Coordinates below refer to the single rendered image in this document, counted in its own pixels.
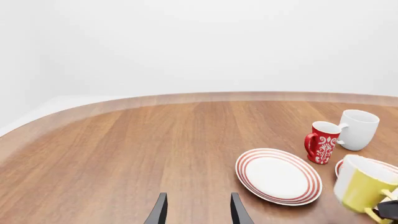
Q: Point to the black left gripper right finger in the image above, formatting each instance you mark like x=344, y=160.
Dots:
x=238, y=213

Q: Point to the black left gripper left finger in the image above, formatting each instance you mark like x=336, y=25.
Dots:
x=160, y=213

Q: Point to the red mug with white pattern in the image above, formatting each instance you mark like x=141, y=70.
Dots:
x=323, y=149

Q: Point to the white plate with red rings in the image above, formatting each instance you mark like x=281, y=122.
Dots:
x=276, y=177
x=339, y=166

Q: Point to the plain white mug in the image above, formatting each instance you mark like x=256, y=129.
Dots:
x=357, y=135

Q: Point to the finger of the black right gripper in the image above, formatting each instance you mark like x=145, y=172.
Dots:
x=390, y=208

